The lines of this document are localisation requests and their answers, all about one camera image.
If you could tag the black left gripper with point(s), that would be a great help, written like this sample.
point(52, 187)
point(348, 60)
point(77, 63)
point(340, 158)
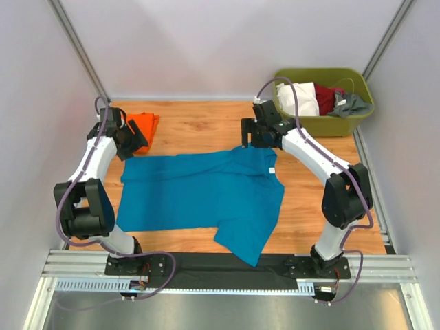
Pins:
point(138, 141)

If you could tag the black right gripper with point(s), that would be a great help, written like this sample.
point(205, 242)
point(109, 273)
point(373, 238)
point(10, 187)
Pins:
point(249, 126)

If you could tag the blue t-shirt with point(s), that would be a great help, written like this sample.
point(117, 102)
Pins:
point(236, 191)

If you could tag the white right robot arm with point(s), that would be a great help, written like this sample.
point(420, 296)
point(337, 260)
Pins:
point(347, 199)

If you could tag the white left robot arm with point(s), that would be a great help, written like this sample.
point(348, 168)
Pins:
point(85, 215)

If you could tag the folded orange t-shirt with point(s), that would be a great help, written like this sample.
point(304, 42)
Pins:
point(147, 123)

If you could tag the white t-shirt with green stripe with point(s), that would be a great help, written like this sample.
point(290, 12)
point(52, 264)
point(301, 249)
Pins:
point(306, 97)

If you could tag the dark red t-shirt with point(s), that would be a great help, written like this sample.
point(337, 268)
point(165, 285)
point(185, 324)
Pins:
point(326, 98)

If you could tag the grey t-shirt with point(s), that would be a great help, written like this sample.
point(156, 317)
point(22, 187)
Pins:
point(349, 104)

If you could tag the green plastic laundry basket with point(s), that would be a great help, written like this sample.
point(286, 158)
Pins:
point(349, 80)

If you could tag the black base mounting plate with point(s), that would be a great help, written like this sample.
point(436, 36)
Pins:
point(225, 271)

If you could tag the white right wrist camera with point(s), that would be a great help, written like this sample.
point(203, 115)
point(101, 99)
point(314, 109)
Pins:
point(257, 101)

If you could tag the aluminium front rail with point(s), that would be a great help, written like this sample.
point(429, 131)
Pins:
point(82, 271)

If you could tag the aluminium frame post left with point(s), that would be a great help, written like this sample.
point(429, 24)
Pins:
point(74, 39)

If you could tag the aluminium frame post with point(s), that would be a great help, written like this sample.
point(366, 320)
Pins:
point(390, 33)
point(74, 39)

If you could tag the aluminium frame post right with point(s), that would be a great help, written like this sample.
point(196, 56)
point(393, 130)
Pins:
point(390, 33)

